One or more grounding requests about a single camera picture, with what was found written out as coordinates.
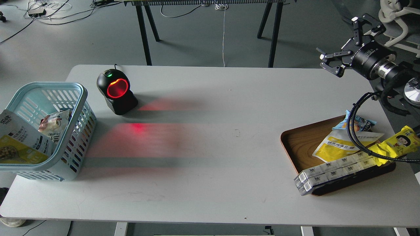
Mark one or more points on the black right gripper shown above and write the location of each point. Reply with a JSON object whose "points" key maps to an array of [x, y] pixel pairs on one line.
{"points": [[372, 61]]}

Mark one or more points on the yellow white chickpea snack pouch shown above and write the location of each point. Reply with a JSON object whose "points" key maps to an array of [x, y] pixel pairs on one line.
{"points": [[21, 143]]}

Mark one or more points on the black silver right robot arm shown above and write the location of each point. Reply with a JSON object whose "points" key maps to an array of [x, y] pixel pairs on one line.
{"points": [[401, 75]]}

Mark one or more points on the blue chip snack bag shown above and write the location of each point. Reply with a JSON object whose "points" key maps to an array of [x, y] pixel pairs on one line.
{"points": [[360, 123]]}

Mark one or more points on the yellow white flat snack pouch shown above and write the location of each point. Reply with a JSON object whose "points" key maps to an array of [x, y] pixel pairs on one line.
{"points": [[338, 144]]}

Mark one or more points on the yellow cartoon face snack bag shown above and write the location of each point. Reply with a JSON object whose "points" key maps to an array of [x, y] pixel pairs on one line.
{"points": [[403, 142]]}

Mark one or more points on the clear boxed snack row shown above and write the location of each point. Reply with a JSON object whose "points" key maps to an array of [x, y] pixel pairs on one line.
{"points": [[334, 175]]}

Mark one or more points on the white red snack bag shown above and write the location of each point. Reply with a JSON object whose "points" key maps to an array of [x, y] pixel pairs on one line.
{"points": [[53, 125]]}

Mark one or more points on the light blue plastic basket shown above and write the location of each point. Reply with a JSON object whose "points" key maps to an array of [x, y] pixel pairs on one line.
{"points": [[33, 102]]}

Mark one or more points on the wooden brown tray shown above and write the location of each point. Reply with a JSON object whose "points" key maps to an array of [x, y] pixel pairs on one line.
{"points": [[299, 144]]}

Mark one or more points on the black trestle table background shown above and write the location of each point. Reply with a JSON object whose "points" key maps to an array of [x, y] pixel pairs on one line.
{"points": [[209, 37]]}

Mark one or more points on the black barcode scanner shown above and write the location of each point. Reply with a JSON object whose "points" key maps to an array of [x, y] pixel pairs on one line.
{"points": [[115, 87]]}

